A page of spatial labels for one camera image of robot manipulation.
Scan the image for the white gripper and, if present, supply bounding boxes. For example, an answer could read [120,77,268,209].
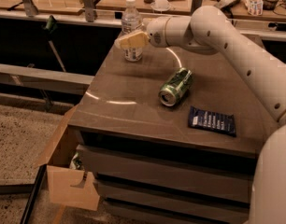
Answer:
[114,18,168,49]

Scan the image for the metal railing frame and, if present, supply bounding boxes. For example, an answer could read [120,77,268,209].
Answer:
[0,0,286,41]

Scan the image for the grey drawer cabinet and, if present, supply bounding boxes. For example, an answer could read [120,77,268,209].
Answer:
[69,46,277,224]

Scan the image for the green-handled tool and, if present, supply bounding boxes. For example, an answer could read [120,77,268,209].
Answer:
[43,15,66,72]

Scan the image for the grey power strip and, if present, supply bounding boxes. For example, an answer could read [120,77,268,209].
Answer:
[214,0,241,9]

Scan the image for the green soda can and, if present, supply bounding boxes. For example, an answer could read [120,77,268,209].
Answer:
[158,67,193,107]

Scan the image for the dark blue snack packet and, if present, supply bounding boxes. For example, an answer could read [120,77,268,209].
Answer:
[188,106,236,137]

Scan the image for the open cardboard box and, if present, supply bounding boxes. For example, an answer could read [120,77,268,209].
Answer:
[36,106,100,211]

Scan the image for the clear plastic water bottle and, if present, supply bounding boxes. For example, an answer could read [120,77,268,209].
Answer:
[122,0,142,62]

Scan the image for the black mesh cup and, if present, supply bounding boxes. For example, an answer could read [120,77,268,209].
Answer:
[263,0,279,10]

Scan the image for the white bowl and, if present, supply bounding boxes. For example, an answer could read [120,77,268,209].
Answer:
[150,0,171,12]

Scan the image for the white printed mug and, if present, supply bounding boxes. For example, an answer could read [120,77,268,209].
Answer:
[245,0,264,16]

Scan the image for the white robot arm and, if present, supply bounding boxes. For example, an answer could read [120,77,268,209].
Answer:
[115,6,286,224]

